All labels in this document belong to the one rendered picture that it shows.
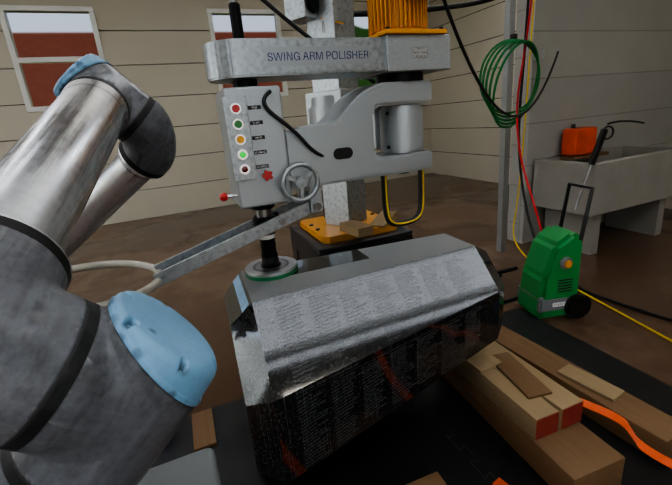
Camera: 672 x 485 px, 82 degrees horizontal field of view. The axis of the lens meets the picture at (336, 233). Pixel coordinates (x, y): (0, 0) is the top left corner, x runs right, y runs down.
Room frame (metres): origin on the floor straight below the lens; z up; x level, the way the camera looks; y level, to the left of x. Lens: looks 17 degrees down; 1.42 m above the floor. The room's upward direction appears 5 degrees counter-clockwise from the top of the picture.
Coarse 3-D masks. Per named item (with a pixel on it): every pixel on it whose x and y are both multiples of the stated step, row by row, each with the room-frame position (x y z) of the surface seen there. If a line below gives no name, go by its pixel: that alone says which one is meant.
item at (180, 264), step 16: (288, 208) 1.61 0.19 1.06; (304, 208) 1.53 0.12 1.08; (320, 208) 1.51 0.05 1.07; (272, 224) 1.47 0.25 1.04; (208, 240) 1.49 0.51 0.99; (224, 240) 1.51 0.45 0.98; (240, 240) 1.42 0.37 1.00; (176, 256) 1.44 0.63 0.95; (192, 256) 1.36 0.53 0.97; (208, 256) 1.38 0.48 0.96; (160, 272) 1.31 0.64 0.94; (176, 272) 1.33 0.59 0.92
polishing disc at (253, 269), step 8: (280, 256) 1.62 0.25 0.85; (248, 264) 1.55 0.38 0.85; (256, 264) 1.54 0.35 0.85; (288, 264) 1.51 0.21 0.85; (296, 264) 1.52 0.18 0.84; (248, 272) 1.46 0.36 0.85; (256, 272) 1.45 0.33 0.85; (264, 272) 1.44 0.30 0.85; (272, 272) 1.44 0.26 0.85; (280, 272) 1.43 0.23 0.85
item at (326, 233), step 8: (368, 216) 2.45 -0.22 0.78; (376, 216) 2.43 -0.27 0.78; (304, 224) 2.40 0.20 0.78; (312, 224) 2.34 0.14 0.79; (320, 224) 2.36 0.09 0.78; (328, 224) 2.34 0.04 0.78; (312, 232) 2.24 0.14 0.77; (320, 232) 2.18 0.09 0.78; (328, 232) 2.17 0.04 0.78; (336, 232) 2.15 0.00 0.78; (344, 232) 2.14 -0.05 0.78; (376, 232) 2.17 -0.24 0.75; (384, 232) 2.19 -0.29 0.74; (320, 240) 2.12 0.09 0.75; (328, 240) 2.07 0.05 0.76; (336, 240) 2.08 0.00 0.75; (344, 240) 2.10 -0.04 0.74
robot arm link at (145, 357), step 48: (96, 336) 0.34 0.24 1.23; (144, 336) 0.35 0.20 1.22; (192, 336) 0.43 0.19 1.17; (96, 384) 0.32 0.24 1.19; (144, 384) 0.33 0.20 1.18; (192, 384) 0.36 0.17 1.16; (48, 432) 0.29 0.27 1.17; (96, 432) 0.31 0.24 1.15; (144, 432) 0.33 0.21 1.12; (48, 480) 0.30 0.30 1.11; (96, 480) 0.31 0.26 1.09
